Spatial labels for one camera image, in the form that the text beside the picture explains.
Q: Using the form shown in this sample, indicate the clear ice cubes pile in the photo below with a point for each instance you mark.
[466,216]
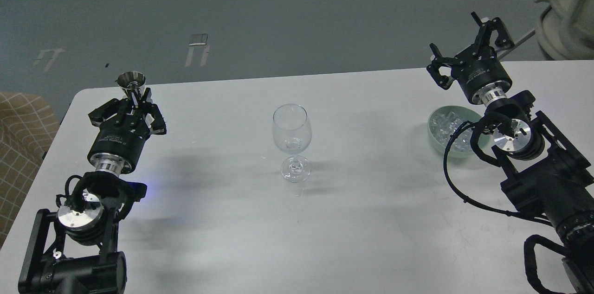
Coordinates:
[443,126]

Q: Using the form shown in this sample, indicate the steel cocktail jigger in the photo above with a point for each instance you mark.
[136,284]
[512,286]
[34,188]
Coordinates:
[131,81]

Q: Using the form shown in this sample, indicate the metal floor plate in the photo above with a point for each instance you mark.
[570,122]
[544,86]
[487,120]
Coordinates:
[198,39]

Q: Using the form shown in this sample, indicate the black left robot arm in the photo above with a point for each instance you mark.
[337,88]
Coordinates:
[74,250]

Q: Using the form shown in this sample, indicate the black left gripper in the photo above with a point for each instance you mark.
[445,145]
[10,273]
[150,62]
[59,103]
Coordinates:
[118,136]

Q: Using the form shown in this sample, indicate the clear wine glass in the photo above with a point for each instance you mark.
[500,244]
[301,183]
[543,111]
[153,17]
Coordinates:
[292,134]

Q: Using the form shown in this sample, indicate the beige office chair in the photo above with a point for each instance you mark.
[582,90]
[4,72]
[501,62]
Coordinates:
[565,30]

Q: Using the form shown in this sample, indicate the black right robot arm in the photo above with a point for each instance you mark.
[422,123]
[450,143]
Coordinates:
[546,175]

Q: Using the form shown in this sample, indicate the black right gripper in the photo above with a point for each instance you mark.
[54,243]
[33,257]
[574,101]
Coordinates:
[482,76]

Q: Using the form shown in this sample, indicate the green bowl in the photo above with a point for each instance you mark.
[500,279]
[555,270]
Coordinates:
[465,113]

